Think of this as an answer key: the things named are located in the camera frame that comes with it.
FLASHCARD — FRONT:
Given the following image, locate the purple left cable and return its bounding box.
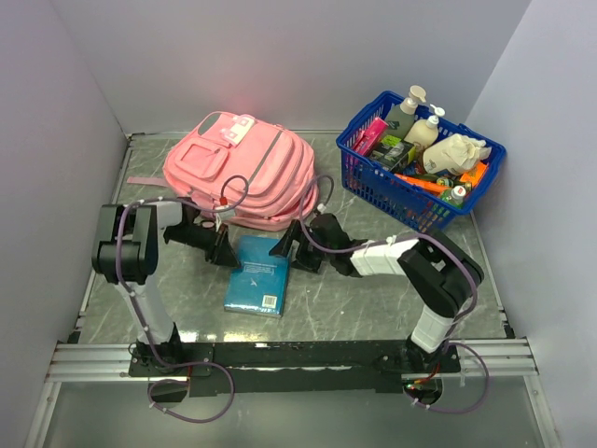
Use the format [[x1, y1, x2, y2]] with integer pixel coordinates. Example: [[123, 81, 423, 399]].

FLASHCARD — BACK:
[[114, 175, 251, 425]]

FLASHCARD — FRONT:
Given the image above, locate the green bottle red cap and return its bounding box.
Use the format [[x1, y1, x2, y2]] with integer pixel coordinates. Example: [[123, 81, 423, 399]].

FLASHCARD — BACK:
[[438, 185, 469, 209]]

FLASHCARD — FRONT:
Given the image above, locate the orange snack pack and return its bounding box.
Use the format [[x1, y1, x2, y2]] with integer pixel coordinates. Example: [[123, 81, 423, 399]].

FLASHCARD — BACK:
[[459, 161, 488, 189]]

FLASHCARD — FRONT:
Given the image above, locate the beige cloth bag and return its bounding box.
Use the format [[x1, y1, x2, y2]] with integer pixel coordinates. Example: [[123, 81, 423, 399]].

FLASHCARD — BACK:
[[422, 133, 492, 175]]

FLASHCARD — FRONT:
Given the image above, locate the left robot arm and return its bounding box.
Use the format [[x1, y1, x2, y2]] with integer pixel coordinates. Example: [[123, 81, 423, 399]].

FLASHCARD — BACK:
[[91, 198, 240, 375]]

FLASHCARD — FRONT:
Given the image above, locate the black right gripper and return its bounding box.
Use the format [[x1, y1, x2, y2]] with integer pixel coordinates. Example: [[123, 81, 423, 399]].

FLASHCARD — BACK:
[[270, 219, 335, 273]]

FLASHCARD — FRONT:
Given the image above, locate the purple cable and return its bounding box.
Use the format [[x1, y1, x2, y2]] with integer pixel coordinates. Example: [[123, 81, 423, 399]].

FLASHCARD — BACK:
[[114, 175, 251, 425], [297, 175, 491, 415]]

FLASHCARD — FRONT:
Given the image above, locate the blue plastic basket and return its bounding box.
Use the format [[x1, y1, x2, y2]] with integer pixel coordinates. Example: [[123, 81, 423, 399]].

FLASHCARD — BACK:
[[336, 91, 507, 232]]

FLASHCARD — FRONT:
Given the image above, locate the cream pump bottle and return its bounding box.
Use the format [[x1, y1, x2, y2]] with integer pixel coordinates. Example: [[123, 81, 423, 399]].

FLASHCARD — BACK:
[[405, 105, 446, 153]]

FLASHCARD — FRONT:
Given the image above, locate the pink box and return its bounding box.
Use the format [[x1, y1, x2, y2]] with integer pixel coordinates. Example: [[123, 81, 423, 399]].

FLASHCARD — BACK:
[[352, 117, 388, 156]]

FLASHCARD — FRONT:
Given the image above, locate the pink school backpack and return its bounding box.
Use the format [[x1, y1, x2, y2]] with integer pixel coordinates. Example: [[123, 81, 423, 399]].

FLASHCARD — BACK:
[[127, 111, 318, 231]]

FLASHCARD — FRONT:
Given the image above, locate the grey pump bottle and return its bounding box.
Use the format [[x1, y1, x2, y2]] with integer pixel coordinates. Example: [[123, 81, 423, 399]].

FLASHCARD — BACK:
[[384, 85, 426, 139]]

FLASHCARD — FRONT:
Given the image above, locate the black green box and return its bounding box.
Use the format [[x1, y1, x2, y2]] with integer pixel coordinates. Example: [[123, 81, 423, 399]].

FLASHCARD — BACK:
[[368, 135, 416, 174]]

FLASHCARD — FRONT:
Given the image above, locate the teal hardcover book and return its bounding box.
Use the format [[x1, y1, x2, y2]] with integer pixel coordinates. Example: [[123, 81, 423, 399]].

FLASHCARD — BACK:
[[224, 235, 290, 317]]

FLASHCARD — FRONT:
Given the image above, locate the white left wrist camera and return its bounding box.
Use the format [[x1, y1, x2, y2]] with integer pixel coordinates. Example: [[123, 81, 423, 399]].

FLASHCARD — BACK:
[[214, 205, 236, 231]]

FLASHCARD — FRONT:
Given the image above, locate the orange packet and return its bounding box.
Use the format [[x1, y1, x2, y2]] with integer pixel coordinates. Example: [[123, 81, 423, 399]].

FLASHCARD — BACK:
[[396, 175, 449, 195]]

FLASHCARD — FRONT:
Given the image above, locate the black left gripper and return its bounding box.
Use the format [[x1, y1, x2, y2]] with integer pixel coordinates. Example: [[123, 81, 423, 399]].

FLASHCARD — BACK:
[[167, 223, 242, 270]]

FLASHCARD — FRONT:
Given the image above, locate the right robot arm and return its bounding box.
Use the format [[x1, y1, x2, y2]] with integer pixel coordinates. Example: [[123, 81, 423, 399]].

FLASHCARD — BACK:
[[269, 213, 484, 371]]

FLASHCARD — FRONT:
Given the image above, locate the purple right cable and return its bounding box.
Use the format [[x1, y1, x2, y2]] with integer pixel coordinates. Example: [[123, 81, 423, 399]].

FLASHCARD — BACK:
[[297, 175, 491, 415]]

